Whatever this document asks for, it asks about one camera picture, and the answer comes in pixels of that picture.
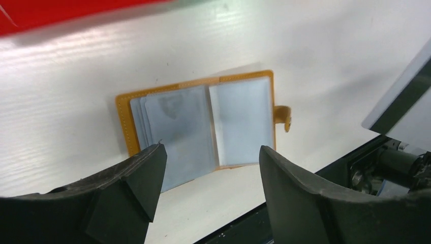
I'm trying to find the yellow leather card holder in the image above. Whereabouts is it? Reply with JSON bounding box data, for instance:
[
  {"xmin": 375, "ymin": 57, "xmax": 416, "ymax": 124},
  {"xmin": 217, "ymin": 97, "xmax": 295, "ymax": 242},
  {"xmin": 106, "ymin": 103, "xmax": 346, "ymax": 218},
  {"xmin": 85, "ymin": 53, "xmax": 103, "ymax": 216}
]
[{"xmin": 115, "ymin": 70, "xmax": 291, "ymax": 192}]

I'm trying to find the left red bin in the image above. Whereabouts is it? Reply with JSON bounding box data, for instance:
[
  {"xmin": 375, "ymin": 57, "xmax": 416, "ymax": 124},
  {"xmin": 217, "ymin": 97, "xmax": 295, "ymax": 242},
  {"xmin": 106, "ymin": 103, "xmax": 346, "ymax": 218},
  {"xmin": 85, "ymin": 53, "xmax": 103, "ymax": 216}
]
[{"xmin": 1, "ymin": 0, "xmax": 162, "ymax": 37}]

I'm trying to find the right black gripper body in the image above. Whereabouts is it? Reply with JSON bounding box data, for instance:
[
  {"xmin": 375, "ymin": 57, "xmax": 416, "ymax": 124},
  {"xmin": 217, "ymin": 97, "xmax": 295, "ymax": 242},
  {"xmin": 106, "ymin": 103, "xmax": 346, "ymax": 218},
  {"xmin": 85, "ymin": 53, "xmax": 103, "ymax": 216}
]
[{"xmin": 316, "ymin": 136, "xmax": 430, "ymax": 197}]

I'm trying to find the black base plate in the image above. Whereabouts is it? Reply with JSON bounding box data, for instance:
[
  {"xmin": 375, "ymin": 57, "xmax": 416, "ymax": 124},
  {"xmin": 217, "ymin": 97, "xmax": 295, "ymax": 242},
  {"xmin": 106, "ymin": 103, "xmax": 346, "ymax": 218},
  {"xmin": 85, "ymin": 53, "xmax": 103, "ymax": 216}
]
[{"xmin": 195, "ymin": 203, "xmax": 274, "ymax": 244}]

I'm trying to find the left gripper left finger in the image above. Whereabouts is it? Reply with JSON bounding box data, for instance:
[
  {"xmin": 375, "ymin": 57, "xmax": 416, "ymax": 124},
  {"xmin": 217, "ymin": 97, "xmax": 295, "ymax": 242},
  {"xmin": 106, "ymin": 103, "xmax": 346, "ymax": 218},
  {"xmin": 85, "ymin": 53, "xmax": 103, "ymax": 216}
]
[{"xmin": 1, "ymin": 143, "xmax": 167, "ymax": 243}]

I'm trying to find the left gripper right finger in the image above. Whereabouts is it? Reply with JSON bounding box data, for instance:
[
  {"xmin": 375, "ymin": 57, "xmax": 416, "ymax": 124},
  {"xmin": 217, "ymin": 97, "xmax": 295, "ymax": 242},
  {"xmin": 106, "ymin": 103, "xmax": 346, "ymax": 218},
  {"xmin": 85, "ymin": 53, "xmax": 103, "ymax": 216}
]
[{"xmin": 259, "ymin": 146, "xmax": 430, "ymax": 243}]

